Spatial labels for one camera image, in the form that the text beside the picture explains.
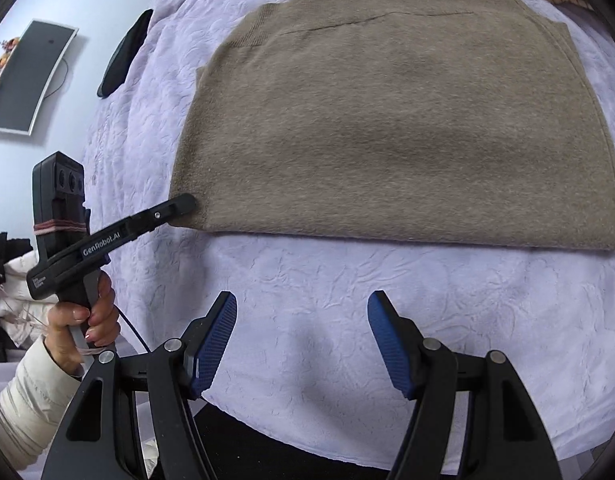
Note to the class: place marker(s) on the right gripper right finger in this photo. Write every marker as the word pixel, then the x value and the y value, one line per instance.
pixel 505 437

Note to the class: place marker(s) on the grey floor scale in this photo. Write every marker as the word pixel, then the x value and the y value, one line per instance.
pixel 26 77

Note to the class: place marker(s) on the black oval object on bed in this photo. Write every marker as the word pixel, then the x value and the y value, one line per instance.
pixel 125 52

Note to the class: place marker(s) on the colourful items on floor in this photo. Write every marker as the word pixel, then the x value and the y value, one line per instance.
pixel 7 46

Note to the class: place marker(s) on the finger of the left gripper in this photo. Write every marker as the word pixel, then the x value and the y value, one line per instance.
pixel 150 219

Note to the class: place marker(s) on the taupe knitted sweater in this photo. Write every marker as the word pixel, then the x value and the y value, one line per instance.
pixel 433 121

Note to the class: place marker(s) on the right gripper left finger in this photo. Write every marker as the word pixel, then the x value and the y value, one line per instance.
pixel 99 434

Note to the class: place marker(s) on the white sleeved left forearm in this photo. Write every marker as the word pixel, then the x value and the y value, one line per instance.
pixel 32 405

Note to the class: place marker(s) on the person's left hand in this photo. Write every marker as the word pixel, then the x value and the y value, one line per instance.
pixel 98 325

